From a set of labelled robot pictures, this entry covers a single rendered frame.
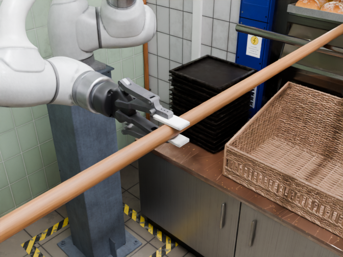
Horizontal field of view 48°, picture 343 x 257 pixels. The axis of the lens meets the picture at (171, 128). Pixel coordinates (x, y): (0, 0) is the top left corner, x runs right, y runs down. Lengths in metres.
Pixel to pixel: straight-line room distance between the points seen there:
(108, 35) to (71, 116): 0.33
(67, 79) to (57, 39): 0.59
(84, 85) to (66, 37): 0.60
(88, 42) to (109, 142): 0.46
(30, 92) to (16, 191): 1.41
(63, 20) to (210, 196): 0.91
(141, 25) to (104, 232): 1.03
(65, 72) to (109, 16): 0.55
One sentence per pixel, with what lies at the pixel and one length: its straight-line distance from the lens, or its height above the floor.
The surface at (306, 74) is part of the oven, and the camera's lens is 1.83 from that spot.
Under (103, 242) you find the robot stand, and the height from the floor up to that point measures 0.12.
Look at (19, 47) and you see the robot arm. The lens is 0.86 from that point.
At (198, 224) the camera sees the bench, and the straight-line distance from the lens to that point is 1.83.
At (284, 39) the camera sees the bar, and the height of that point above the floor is 1.16.
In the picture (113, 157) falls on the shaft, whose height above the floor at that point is 1.21.
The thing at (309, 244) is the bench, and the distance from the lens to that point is 1.51.
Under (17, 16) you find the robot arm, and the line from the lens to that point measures 0.90.
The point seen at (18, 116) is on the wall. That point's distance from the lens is 2.04.
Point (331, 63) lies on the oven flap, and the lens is 1.76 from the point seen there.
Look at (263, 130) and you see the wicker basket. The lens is 1.78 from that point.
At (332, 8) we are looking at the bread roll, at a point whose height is 1.22.
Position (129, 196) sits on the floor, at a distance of 2.42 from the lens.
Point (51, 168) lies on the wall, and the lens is 2.27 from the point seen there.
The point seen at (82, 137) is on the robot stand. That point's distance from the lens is 1.59.
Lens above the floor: 1.59
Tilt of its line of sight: 31 degrees down
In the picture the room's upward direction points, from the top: straight up
